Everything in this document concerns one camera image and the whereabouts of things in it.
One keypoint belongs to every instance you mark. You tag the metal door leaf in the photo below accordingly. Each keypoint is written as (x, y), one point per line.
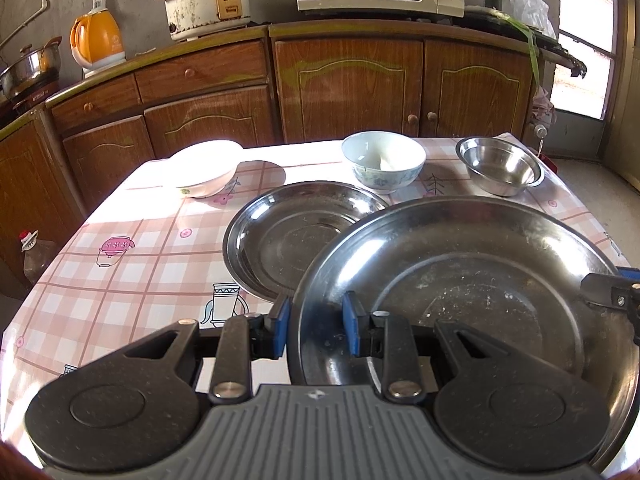
(625, 110)

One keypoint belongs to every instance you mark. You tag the white power socket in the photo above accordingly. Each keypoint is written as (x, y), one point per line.
(100, 2)

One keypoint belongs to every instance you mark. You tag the small steel bowl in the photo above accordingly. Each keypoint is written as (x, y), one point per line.
(500, 165)

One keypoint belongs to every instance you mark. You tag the clear plastic bag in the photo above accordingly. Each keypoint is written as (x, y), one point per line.
(530, 5)

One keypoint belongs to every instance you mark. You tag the pink hanging cloth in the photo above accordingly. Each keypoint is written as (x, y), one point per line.
(542, 107)

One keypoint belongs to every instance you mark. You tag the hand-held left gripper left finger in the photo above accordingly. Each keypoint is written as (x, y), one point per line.
(282, 325)

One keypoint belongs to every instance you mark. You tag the wooden side cabinet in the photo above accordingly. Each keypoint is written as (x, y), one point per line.
(30, 175)

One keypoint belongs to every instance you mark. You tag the dark induction cooker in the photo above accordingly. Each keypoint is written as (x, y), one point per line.
(35, 96)

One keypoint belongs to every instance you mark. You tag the orange electric kettle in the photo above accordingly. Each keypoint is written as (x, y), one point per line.
(97, 40)

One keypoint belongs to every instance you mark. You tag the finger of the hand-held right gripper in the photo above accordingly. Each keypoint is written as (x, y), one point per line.
(630, 276)
(602, 290)

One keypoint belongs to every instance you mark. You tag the large steel plate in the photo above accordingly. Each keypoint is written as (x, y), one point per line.
(475, 270)

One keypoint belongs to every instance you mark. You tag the blue patterned white bowl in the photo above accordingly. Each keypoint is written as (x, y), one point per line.
(380, 152)

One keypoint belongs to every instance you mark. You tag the plastic oil bottle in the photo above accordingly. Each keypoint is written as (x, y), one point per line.
(37, 260)

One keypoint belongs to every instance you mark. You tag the small white hanging bottle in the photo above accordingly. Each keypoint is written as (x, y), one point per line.
(540, 131)

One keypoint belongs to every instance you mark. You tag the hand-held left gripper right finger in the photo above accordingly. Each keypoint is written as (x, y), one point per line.
(350, 322)

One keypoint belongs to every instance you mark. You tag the metal framed glass door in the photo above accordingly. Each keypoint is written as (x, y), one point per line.
(582, 85)

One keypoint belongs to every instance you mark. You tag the black countertop slab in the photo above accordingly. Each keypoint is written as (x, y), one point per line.
(560, 50)

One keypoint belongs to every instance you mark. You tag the red hanging bag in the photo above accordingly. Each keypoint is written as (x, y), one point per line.
(549, 162)

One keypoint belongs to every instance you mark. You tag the green scallion leaf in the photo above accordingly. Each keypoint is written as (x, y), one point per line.
(532, 50)

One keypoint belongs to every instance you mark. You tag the wooden cabinet with drawers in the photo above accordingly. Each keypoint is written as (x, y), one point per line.
(200, 70)

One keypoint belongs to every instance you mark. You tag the pink plaid tablecloth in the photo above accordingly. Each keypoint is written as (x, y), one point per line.
(140, 280)

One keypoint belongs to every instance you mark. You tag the white rice cooker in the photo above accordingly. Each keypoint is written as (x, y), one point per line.
(200, 5)

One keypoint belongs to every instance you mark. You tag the steel cooking pot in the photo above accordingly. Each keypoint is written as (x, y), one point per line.
(27, 72)

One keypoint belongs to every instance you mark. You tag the plain white bowl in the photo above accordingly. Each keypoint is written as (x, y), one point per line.
(207, 167)

